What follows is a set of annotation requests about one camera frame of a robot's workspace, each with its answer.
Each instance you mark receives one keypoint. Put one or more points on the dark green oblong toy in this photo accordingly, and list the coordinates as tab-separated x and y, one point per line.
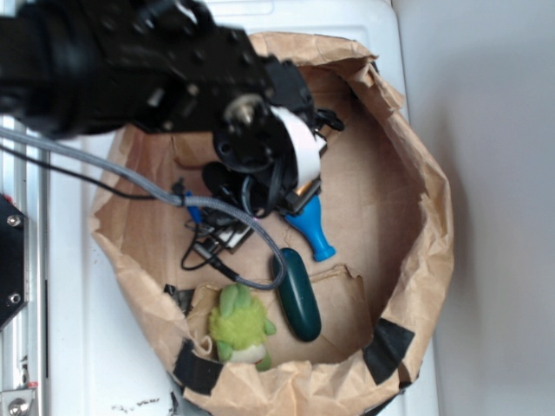
297	296

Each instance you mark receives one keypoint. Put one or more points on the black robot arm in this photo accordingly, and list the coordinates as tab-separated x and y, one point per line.
87	67

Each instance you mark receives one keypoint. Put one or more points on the aluminium frame rail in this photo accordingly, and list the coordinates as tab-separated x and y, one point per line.
24	343

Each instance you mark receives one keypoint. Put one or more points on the black mounting plate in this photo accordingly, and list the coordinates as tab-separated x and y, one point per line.
14	256

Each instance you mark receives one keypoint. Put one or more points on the brown paper bag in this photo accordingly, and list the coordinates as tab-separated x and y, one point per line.
387	209

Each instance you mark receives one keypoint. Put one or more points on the blue plastic bottle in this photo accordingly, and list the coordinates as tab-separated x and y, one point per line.
309	223

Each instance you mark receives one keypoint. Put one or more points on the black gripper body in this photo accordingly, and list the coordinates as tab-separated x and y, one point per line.
268	136

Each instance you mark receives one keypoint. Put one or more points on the green plush toy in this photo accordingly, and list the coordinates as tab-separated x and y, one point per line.
239	328

